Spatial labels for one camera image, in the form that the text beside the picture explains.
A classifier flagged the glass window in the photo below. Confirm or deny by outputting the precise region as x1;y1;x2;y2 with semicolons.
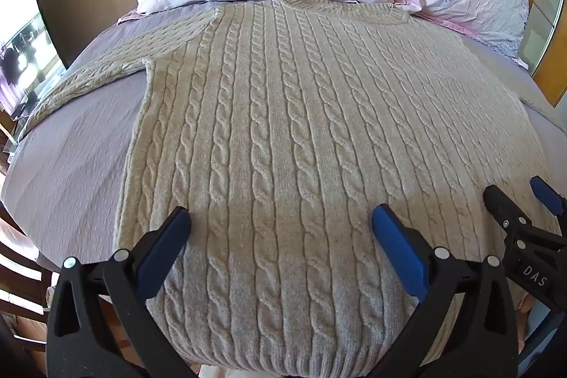
0;0;63;115

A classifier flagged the beige cable knit sweater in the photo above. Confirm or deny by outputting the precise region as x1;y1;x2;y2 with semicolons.
18;0;563;374

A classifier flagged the wooden headboard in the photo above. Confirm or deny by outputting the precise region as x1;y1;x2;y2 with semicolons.
481;0;567;109

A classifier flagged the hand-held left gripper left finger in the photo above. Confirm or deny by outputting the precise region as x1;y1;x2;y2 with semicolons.
45;206;198;378

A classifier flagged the wooden slatted furniture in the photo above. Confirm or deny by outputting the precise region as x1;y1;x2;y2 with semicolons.
0;201;60;343

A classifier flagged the lavender bedspread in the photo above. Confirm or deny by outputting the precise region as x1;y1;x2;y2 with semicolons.
0;1;567;272

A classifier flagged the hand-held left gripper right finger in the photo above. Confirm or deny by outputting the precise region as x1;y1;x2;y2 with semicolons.
367;204;519;378

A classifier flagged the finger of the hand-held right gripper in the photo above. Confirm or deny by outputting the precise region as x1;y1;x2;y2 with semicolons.
483;184;534;238
530;176;567;228

